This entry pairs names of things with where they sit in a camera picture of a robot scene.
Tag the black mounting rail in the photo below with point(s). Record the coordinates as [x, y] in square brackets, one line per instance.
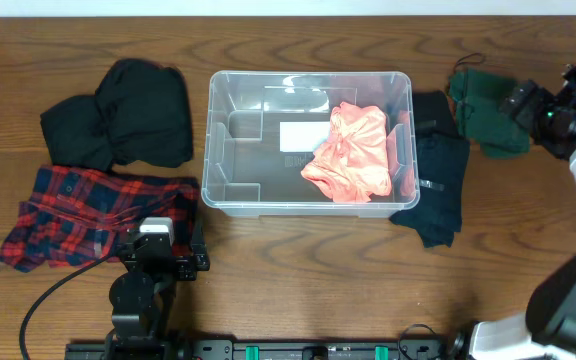
[422, 349]

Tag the dark green garment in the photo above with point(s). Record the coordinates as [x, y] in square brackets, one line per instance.
[477, 96]

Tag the salmon pink garment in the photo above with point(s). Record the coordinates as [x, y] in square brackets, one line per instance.
[351, 165]

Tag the red plaid flannel shirt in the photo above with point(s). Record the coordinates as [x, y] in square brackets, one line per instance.
[75, 215]

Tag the black hoodie garment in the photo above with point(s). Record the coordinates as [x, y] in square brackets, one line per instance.
[139, 112]

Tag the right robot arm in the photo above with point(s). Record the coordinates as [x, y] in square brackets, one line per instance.
[547, 328]

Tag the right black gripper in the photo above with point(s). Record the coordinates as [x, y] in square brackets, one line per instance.
[528, 115]

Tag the dark navy pants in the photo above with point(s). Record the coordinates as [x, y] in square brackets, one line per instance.
[442, 157]

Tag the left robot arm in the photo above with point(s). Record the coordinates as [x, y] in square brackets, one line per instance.
[143, 297]

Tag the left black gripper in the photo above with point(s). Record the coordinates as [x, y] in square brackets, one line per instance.
[188, 261]

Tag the white label sticker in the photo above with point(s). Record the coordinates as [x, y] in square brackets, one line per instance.
[302, 136]

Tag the clear plastic storage container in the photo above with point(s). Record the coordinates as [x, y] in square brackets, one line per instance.
[246, 175]

